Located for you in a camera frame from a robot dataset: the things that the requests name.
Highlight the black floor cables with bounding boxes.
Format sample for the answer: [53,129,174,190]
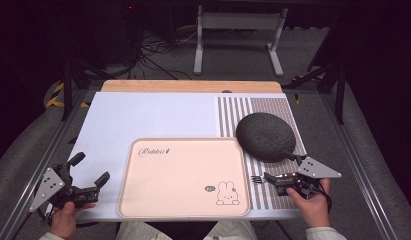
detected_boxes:
[137,28,194,81]

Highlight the pink rabbit print tray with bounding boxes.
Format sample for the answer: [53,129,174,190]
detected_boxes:
[117,137,251,218]

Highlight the aluminium frame rail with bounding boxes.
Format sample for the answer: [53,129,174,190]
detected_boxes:
[320,93,399,240]
[0,89,91,240]

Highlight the yellow black floor tape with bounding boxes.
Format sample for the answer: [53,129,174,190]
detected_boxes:
[45,82,91,109]

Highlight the person's right leg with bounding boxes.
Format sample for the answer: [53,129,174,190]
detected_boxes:
[202,220,259,240]

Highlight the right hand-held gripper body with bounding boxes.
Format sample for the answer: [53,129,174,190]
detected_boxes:
[275,156,343,200]

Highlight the person's leg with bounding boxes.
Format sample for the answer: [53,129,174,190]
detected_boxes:
[202,220,259,240]
[115,221,174,240]

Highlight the person's left leg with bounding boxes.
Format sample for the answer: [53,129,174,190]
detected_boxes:
[115,221,174,240]

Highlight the white metal stand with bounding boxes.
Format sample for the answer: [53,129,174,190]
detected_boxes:
[192,4,289,78]

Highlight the white striped table mat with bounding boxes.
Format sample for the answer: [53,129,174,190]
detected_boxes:
[68,92,302,223]

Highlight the brown striped placemat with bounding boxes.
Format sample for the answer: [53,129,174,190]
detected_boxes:
[215,96,307,211]

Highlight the black metal stand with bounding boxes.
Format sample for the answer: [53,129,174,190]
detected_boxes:
[60,59,111,122]
[282,59,348,126]

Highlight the dark grey round placemat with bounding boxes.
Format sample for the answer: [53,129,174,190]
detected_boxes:
[235,112,297,164]

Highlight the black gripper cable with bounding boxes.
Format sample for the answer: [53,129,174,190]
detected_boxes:
[316,185,334,215]

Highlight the person's left hand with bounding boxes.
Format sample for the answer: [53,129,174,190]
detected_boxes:
[49,200,97,240]

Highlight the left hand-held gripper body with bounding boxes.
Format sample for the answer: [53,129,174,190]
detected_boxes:
[28,162,101,213]

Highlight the person's right hand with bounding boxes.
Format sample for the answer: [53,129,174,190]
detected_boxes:
[286,178,333,230]

